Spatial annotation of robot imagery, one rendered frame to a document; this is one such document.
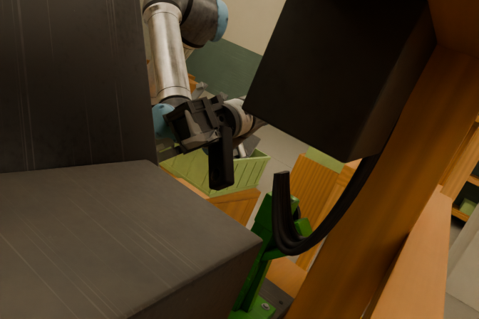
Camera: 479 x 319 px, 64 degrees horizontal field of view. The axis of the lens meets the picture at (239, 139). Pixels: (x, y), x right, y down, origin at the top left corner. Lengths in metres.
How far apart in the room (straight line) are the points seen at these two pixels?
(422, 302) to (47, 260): 0.29
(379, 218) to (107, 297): 0.38
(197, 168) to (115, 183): 1.18
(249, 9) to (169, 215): 8.51
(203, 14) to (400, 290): 0.86
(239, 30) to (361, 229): 8.36
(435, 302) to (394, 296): 0.05
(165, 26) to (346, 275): 0.66
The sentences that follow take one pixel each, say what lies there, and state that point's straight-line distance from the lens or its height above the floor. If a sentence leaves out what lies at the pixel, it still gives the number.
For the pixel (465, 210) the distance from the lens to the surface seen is 7.16.
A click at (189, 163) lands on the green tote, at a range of 1.59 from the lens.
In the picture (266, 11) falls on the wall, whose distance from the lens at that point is 8.64.
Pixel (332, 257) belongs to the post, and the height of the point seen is 1.19.
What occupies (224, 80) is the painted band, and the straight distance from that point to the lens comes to 8.82.
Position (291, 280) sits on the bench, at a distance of 1.12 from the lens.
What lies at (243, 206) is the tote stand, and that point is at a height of 0.72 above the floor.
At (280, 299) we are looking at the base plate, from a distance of 0.98.
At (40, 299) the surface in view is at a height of 1.24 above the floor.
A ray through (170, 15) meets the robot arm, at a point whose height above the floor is 1.40.
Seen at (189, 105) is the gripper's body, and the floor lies 1.28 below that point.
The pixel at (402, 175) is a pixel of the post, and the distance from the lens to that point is 0.54.
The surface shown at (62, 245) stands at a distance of 0.30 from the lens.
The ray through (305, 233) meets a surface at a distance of 0.75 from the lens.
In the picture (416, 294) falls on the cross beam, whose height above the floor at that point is 1.27.
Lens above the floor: 1.42
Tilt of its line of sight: 14 degrees down
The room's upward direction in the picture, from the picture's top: 23 degrees clockwise
